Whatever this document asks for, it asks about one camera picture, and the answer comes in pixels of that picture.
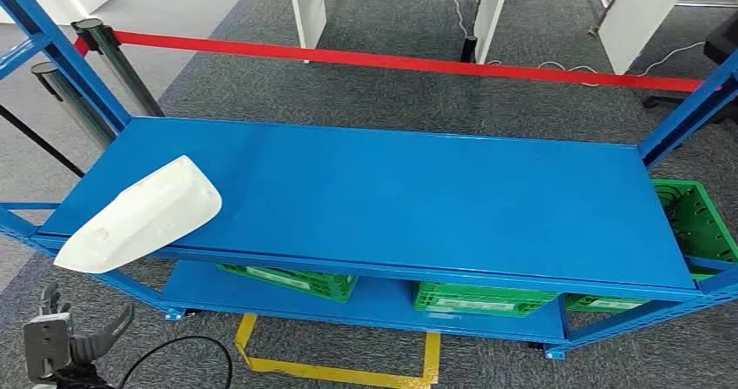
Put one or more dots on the white desk with metal legs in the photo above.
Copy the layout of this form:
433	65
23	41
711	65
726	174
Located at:
640	17

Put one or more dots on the white car mirror cover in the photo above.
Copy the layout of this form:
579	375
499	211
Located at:
138	219

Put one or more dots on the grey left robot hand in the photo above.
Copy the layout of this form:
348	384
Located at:
101	340

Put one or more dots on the blue metal shelf rack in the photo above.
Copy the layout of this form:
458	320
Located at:
403	202

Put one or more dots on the yellow floor tape outline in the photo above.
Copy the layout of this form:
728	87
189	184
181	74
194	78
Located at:
346	373

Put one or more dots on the red barrier belt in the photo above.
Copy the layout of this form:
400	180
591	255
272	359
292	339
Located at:
375	59

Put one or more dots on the green plastic crate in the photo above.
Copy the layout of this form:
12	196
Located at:
697	219
599	304
300	282
478	301

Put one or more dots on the black office chair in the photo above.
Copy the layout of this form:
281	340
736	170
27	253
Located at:
723	40

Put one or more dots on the black desk foot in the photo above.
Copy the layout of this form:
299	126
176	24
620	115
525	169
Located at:
469	49

